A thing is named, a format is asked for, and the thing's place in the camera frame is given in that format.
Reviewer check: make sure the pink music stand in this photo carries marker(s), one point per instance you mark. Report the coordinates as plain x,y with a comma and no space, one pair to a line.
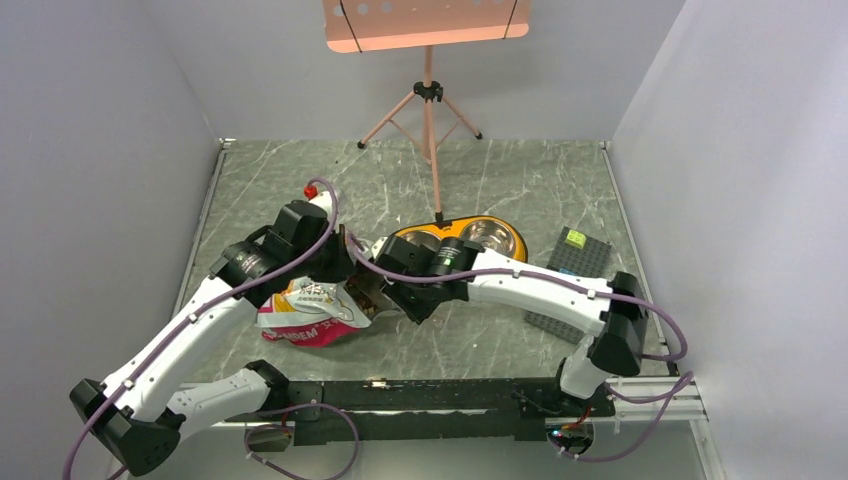
370,26

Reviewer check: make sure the grey building baseplate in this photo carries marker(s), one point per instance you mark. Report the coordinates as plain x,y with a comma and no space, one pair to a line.
575,253

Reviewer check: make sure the green building brick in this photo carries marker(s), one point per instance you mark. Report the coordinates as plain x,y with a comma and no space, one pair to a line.
575,239

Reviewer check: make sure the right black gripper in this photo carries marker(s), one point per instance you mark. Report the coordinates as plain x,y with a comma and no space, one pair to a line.
418,311

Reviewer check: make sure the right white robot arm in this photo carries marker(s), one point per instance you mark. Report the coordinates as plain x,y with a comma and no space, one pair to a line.
611,314

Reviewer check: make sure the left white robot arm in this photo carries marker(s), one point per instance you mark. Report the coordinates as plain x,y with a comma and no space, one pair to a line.
141,414

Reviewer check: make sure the yellow double pet bowl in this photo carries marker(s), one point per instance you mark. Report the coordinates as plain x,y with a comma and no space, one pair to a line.
489,231

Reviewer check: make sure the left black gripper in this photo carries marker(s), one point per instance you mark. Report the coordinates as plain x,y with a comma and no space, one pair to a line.
344,266

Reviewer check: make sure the pet food bag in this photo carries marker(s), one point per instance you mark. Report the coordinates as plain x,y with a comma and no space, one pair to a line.
312,314

